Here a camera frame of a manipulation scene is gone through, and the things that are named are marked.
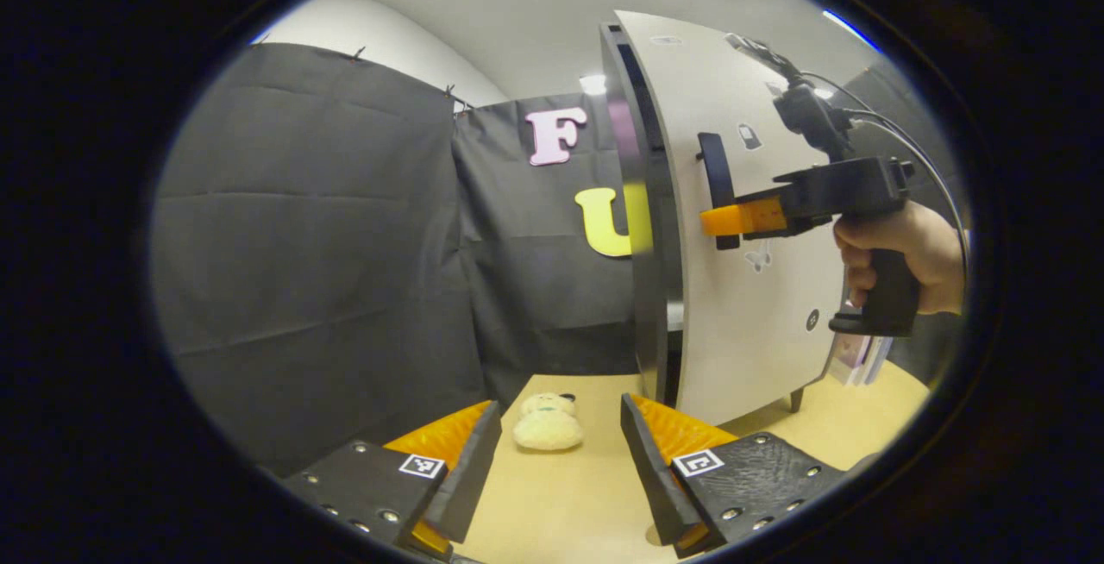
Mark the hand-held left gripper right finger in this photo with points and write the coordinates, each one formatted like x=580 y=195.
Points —
x=651 y=478

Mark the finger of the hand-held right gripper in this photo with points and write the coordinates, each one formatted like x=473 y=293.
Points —
x=750 y=217

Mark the round wooden coaster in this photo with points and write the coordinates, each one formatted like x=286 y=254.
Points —
x=654 y=535

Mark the grey cabinet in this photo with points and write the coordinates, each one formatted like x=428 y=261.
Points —
x=647 y=288

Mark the cream plush toy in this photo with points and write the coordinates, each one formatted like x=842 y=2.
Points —
x=548 y=426

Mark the beige cabinet door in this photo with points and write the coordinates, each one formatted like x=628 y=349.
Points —
x=776 y=331

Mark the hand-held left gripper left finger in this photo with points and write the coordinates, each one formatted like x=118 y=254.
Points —
x=474 y=478

